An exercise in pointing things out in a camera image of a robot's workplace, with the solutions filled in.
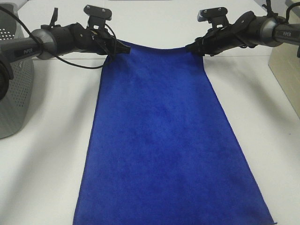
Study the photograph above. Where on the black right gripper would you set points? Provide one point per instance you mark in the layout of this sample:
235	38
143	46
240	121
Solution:
221	39

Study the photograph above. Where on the beige box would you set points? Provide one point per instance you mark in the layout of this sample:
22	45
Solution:
285	66

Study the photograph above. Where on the grey perforated plastic basket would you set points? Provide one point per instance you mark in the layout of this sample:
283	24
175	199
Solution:
16	79

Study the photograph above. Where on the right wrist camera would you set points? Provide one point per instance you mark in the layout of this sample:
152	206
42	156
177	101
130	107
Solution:
215	16

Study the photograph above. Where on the blue microfibre towel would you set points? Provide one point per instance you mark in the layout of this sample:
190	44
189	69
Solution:
162	151

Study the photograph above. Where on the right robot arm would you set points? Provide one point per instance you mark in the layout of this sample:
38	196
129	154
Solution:
248	31

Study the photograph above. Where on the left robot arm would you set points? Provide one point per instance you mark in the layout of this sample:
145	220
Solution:
50	42

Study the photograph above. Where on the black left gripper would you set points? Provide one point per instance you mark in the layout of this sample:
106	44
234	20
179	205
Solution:
96	41

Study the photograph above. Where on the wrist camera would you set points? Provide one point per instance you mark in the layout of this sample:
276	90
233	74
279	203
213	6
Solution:
215	16
97	16

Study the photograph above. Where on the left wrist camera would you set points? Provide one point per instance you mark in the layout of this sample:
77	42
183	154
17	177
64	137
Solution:
97	16

